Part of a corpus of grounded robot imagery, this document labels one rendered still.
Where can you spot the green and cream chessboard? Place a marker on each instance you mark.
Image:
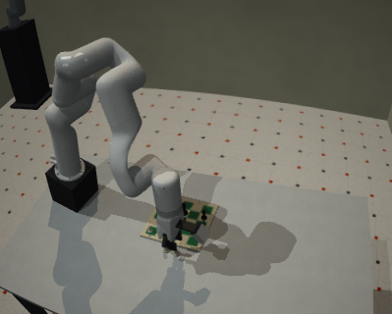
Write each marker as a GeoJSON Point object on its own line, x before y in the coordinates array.
{"type": "Point", "coordinates": [194, 209]}

